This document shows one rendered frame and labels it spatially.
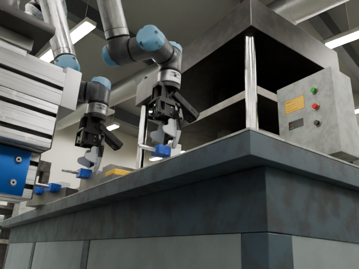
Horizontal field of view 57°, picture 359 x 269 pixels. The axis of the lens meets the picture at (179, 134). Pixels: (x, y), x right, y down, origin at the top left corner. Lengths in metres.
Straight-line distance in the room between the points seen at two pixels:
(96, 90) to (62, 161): 8.09
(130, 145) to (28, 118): 10.06
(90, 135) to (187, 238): 0.69
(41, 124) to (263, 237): 0.44
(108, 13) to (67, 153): 8.42
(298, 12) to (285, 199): 4.24
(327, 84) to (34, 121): 1.26
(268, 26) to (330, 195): 1.50
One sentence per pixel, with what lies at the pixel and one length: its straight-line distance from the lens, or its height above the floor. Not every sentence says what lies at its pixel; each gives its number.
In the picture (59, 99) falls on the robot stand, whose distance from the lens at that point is 0.70.
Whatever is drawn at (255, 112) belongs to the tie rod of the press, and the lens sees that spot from 1.68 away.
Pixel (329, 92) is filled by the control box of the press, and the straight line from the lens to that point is 1.59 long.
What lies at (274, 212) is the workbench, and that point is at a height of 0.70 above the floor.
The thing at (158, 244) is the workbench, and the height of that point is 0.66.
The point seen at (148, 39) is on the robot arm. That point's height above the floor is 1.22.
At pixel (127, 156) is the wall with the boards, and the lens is 10.54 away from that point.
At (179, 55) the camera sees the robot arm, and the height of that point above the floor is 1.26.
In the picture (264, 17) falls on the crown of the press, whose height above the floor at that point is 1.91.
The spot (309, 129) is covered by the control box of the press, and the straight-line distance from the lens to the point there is 1.59.
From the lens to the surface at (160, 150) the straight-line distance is 0.96.
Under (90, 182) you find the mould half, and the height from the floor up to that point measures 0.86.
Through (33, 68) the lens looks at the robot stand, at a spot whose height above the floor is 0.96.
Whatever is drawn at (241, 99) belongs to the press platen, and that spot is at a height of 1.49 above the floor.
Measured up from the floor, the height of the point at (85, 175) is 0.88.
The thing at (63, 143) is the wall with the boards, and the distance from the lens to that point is 9.42.
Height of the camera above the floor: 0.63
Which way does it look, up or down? 21 degrees up
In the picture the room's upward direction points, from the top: 3 degrees clockwise
